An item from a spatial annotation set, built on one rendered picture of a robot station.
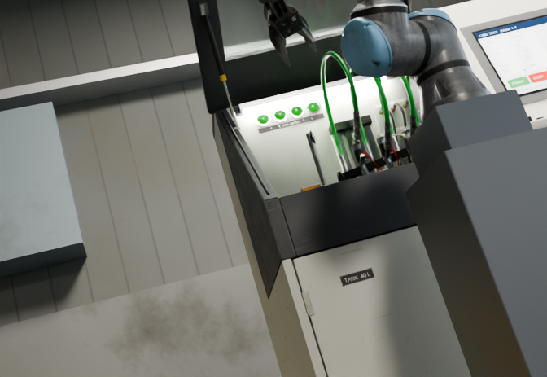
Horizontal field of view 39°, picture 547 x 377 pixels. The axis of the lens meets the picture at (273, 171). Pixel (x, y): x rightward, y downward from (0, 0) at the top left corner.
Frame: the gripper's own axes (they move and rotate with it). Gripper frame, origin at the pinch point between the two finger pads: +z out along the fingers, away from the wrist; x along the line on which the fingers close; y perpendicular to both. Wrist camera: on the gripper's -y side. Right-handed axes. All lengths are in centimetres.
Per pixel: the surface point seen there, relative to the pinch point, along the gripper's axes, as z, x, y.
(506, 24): 37, 70, -29
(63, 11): 4, -81, -302
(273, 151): 37, -18, -35
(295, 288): 37, -33, 42
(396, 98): 45, 28, -39
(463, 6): 28, 62, -39
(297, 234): 29, -25, 33
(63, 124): 52, -112, -250
